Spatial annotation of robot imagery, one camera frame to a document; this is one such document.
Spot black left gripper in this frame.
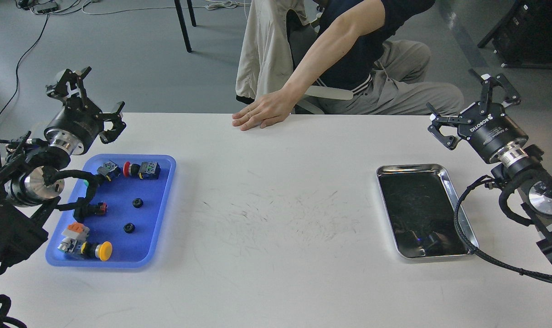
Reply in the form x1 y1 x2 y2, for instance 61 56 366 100
44 67 126 155

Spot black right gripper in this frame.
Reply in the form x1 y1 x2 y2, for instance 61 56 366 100
426 68 529 164

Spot small black gear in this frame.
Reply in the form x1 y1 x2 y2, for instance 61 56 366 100
132 198 144 208
123 222 136 233

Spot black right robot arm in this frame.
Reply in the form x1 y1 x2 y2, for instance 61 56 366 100
426 73 552 284

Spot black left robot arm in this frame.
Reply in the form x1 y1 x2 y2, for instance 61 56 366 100
0 67 126 275

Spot person's bare forearm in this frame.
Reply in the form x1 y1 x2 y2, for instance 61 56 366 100
282 0 386 94

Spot silver metal tray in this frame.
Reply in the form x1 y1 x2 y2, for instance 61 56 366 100
376 164 471 262

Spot blue plastic tray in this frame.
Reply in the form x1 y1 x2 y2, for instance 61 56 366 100
45 154 176 269

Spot person's bare hand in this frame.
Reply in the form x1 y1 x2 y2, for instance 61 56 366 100
232 89 303 131

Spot red emergency push button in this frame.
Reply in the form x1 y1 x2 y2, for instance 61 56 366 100
122 161 161 180

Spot black cabinet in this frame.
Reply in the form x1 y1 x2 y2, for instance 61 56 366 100
477 0 552 69

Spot person in beige trousers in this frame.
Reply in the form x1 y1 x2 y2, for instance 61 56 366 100
236 0 464 115

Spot black power strip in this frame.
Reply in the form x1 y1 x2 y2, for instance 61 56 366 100
15 0 59 14

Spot orange grey contact block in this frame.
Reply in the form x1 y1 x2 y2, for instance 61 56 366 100
57 222 90 255

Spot black table leg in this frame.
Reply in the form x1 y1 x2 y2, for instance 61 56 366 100
186 0 197 27
174 0 193 53

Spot white office chair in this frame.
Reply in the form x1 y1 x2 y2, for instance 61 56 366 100
279 11 358 115

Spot green push button switch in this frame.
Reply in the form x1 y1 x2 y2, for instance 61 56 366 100
92 160 122 186

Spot black floor cable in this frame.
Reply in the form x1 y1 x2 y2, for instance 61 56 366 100
0 14 51 137

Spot black selector switch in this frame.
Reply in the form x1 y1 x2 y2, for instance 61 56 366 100
73 203 108 223

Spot yellow push button switch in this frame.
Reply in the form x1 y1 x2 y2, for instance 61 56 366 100
69 241 113 261

